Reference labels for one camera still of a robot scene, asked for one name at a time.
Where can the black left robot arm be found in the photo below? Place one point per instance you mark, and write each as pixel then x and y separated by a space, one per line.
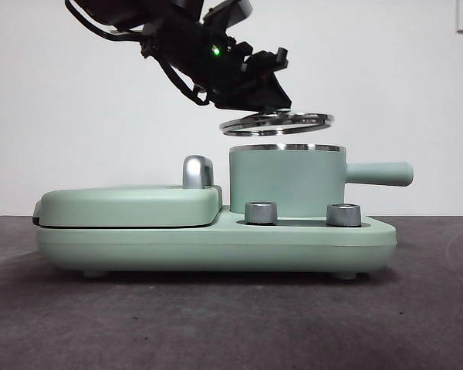
pixel 115 13

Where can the mint green grill lid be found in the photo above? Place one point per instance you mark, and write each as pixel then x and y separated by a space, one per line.
pixel 119 204

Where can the mint green breakfast maker base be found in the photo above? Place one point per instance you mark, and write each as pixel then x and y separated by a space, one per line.
pixel 216 246

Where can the glass pot lid green knob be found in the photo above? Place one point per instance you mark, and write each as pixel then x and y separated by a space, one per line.
pixel 235 129

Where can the silver control knob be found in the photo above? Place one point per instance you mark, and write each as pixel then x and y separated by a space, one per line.
pixel 343 215
pixel 261 213

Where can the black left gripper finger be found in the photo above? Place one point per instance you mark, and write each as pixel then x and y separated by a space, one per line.
pixel 262 98

